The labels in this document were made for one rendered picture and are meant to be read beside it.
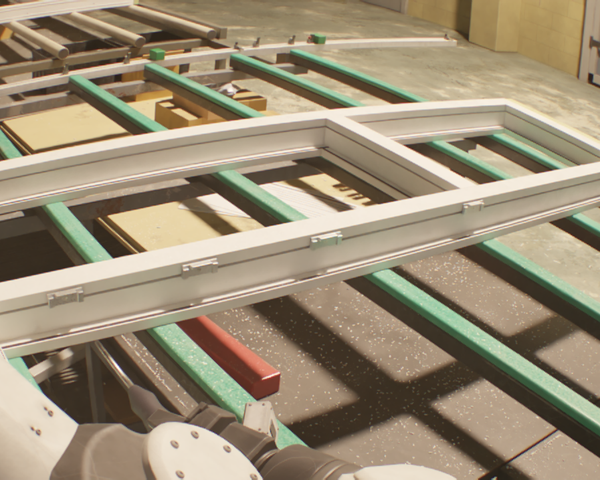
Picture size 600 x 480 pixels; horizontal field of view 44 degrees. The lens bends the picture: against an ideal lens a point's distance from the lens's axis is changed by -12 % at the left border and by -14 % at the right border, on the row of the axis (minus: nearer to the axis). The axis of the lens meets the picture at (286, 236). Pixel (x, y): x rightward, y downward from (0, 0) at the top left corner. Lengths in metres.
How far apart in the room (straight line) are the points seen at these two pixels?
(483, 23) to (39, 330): 7.52
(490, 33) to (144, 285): 7.35
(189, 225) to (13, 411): 1.47
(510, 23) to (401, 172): 6.89
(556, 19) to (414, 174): 6.76
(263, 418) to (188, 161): 0.82
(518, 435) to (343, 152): 0.65
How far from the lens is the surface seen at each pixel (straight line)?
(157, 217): 1.84
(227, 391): 0.91
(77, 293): 0.96
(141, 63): 2.29
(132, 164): 1.42
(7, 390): 0.37
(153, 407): 0.76
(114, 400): 1.82
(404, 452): 1.28
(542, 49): 8.25
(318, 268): 1.14
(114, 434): 0.38
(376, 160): 1.50
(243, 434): 0.67
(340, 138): 1.58
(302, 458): 0.64
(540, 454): 1.33
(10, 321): 0.95
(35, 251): 2.41
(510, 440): 1.35
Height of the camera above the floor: 1.40
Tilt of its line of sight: 25 degrees down
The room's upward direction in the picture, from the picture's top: 5 degrees clockwise
